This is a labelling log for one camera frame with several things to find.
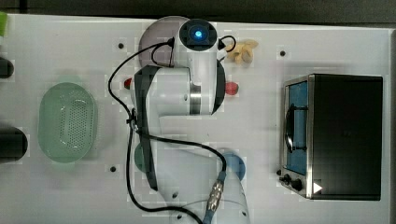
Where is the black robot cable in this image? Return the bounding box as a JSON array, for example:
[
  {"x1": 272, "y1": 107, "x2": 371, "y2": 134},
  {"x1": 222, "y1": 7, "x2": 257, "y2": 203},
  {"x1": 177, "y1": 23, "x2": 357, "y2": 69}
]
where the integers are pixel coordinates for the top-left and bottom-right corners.
[{"x1": 107, "y1": 35, "x2": 237, "y2": 224}]

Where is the grey round plate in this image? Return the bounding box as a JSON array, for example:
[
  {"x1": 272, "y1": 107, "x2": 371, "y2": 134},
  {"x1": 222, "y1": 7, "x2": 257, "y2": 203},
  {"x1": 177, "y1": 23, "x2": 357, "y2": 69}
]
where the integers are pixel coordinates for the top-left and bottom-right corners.
[{"x1": 138, "y1": 16, "x2": 189, "y2": 65}]

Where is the green perforated colander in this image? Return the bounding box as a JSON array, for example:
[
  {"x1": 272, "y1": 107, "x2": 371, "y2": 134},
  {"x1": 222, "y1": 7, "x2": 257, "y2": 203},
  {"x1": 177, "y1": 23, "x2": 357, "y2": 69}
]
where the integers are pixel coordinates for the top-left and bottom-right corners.
[{"x1": 38, "y1": 82, "x2": 97, "y2": 163}]

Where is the small black bowl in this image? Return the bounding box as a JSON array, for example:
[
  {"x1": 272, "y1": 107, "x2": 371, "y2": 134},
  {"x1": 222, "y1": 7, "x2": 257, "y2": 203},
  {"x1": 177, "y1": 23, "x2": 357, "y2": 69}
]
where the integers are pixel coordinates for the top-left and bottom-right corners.
[{"x1": 0, "y1": 58, "x2": 14, "y2": 78}]

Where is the silver toaster oven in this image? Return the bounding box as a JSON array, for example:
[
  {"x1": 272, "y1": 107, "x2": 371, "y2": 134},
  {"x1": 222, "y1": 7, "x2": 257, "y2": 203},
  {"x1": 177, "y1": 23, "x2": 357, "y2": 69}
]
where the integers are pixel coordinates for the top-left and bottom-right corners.
[{"x1": 276, "y1": 74, "x2": 383, "y2": 201}]

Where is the beige toy garlic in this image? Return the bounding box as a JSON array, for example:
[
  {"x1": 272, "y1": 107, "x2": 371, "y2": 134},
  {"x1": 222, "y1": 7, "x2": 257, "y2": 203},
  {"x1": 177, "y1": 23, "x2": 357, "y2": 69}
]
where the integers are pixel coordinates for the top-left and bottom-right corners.
[{"x1": 225, "y1": 39, "x2": 259, "y2": 64}]

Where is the green mug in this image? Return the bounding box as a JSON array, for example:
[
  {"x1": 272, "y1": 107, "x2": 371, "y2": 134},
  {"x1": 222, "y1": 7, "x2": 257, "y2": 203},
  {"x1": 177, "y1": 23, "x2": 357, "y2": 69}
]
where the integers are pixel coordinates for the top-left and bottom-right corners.
[{"x1": 134, "y1": 144, "x2": 146, "y2": 173}]

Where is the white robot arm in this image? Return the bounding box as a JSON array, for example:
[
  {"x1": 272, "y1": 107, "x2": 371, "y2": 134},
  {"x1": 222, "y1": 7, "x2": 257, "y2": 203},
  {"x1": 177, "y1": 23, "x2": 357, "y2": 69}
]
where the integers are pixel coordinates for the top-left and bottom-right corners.
[{"x1": 131, "y1": 19, "x2": 249, "y2": 224}]

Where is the green slotted spatula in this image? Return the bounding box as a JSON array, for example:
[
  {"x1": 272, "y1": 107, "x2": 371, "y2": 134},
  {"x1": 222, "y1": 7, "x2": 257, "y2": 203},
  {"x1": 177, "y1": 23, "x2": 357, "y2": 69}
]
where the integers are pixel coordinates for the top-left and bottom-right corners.
[{"x1": 0, "y1": 11, "x2": 7, "y2": 38}]

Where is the blue cup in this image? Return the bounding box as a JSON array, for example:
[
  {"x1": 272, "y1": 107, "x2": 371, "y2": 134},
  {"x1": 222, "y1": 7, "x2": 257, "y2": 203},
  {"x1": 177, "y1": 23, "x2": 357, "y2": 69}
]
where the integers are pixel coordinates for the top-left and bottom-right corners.
[{"x1": 223, "y1": 152, "x2": 246, "y2": 181}]

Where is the red toy strawberry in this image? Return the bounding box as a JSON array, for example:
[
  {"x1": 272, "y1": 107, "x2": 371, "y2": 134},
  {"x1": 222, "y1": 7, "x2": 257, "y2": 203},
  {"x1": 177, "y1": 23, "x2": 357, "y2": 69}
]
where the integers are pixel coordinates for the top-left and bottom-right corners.
[{"x1": 225, "y1": 82, "x2": 239, "y2": 95}]

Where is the black pot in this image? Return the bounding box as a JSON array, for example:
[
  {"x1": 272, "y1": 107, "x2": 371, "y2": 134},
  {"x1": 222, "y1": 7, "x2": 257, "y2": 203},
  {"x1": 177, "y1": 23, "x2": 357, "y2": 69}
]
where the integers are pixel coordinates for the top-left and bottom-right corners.
[{"x1": 0, "y1": 127, "x2": 28, "y2": 162}]

